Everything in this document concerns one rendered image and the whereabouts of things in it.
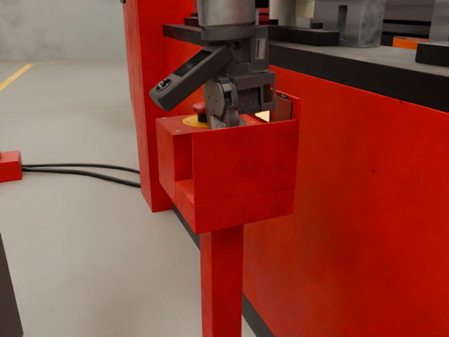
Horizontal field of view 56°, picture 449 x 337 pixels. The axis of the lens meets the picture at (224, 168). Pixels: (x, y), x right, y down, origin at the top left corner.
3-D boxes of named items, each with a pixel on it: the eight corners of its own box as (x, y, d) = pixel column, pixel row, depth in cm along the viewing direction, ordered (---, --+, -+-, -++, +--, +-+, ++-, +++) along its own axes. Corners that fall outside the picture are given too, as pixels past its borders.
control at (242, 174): (159, 182, 76) (152, 82, 69) (239, 169, 82) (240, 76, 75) (195, 235, 59) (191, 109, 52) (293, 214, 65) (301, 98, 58)
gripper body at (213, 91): (277, 114, 58) (274, 23, 54) (220, 126, 56) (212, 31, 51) (252, 103, 65) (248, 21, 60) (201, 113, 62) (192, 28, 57)
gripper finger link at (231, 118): (242, 154, 58) (238, 91, 54) (232, 156, 57) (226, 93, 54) (228, 144, 62) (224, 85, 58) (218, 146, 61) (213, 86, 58)
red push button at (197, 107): (189, 123, 71) (188, 101, 69) (211, 120, 72) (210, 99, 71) (196, 129, 67) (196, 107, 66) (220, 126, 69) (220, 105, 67)
